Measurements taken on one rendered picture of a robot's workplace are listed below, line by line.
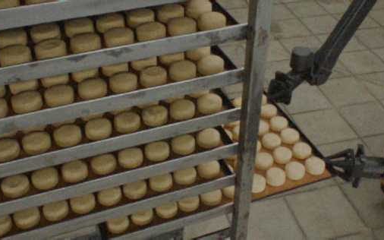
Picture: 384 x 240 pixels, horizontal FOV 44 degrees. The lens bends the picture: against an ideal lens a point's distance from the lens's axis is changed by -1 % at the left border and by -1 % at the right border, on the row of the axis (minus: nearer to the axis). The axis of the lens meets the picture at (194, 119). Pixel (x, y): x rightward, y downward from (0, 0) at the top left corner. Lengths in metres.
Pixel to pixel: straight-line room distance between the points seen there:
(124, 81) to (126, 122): 0.09
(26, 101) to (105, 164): 0.21
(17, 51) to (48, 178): 0.27
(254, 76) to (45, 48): 0.36
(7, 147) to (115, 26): 0.29
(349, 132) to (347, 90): 0.44
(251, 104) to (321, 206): 1.53
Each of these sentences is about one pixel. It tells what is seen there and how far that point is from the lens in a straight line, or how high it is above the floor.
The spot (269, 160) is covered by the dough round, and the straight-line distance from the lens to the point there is 1.24.
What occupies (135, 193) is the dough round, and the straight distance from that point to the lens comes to 1.03.
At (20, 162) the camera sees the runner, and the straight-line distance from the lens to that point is 0.88.
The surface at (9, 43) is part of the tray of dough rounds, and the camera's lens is 0.86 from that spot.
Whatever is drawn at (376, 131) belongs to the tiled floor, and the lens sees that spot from 2.93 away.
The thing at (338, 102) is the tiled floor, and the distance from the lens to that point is 3.09.
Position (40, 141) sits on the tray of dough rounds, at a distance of 0.91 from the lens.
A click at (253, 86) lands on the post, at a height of 1.22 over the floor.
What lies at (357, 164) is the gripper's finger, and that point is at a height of 0.90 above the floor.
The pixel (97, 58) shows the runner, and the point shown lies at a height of 1.32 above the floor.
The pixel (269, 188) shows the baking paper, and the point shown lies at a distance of 1.20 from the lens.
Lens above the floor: 1.71
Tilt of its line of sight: 37 degrees down
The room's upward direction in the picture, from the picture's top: straight up
